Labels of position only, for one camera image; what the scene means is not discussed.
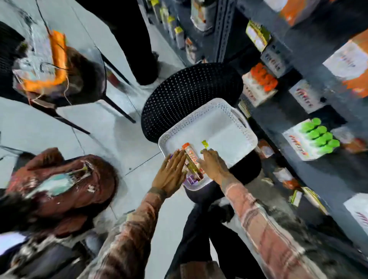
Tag person's left hand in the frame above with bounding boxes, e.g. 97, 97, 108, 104
151, 150, 188, 199

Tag person's right hand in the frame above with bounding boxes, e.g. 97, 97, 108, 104
197, 149, 231, 186

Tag orange-capped white tube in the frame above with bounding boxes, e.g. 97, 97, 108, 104
182, 143, 205, 180

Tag person's left forearm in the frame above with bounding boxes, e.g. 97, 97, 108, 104
77, 187, 168, 279

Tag person's right forearm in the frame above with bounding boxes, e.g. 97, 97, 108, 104
221, 175, 328, 279

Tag white perforated plastic basket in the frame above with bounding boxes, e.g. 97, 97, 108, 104
158, 98, 259, 191

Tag small white and orange packet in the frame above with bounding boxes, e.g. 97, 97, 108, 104
273, 167, 301, 191
257, 139, 275, 159

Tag black perforated plastic stool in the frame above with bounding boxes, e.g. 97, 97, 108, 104
140, 63, 262, 203

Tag person's black trousers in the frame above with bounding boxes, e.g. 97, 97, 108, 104
165, 198, 266, 279

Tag small green and white packet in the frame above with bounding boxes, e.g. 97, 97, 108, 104
289, 190, 303, 207

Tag display box of orange-capped tubes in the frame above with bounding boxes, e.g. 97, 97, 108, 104
242, 63, 279, 107

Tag display box of green-capped tubes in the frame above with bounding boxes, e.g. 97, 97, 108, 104
282, 117, 341, 161

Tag black metal-legged chair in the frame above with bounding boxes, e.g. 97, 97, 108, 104
0, 21, 137, 135

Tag yellow and white packet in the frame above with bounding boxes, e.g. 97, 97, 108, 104
302, 186, 329, 215

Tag white box with red print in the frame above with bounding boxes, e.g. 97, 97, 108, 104
343, 193, 368, 237
289, 79, 327, 114
260, 43, 291, 79

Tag row of yellow-capped bottles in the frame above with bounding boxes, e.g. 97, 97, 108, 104
149, 0, 186, 50

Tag yellow-green product box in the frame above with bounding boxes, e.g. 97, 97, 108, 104
246, 20, 271, 53

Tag white and orange jar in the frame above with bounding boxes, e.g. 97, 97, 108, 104
190, 0, 219, 33

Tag clear bag with orange packets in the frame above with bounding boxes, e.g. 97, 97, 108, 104
12, 25, 84, 99

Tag grey metal shelf unit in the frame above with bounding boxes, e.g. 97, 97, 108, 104
138, 0, 368, 256

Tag large white and orange carton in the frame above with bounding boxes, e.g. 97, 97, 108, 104
322, 30, 368, 99

